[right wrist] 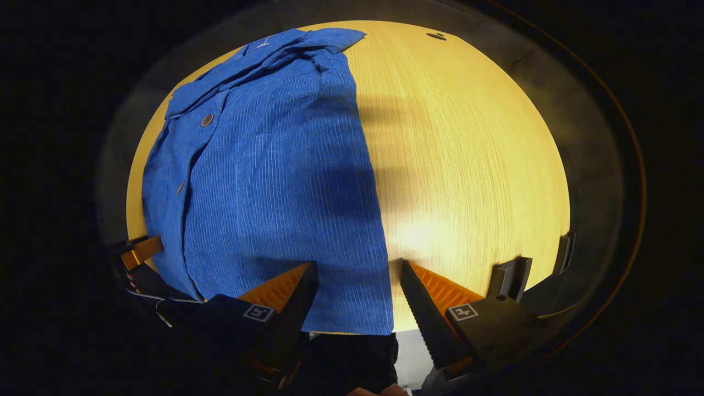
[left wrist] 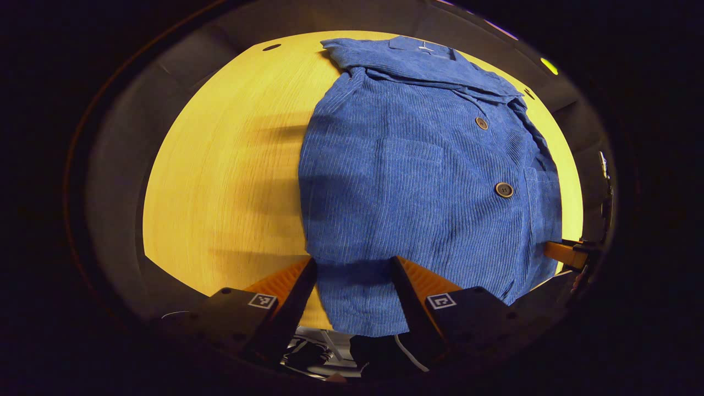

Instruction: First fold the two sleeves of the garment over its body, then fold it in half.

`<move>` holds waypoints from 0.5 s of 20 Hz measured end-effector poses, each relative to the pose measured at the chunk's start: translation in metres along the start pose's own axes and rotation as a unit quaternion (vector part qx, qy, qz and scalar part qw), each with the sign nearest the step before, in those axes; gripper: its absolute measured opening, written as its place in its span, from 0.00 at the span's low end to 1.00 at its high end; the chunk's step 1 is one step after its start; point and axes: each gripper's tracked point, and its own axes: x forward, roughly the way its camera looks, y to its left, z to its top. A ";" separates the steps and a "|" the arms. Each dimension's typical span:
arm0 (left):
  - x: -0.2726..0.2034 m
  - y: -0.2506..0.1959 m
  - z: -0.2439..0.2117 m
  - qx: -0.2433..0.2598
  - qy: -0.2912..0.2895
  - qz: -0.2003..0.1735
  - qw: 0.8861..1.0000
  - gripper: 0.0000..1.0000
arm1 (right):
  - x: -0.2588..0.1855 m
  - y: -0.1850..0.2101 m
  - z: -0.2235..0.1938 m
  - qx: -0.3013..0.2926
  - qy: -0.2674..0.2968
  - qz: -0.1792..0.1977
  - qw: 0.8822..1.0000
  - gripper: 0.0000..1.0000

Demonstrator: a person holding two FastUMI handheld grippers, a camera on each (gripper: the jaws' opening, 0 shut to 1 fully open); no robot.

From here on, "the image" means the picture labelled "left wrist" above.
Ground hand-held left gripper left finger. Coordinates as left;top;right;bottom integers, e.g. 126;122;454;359
162;256;318;364

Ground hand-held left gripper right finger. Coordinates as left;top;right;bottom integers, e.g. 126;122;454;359
389;255;551;364

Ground blue corduroy shirt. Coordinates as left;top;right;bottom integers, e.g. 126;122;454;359
298;35;564;337

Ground white cord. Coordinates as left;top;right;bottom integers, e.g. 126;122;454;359
394;334;431;373

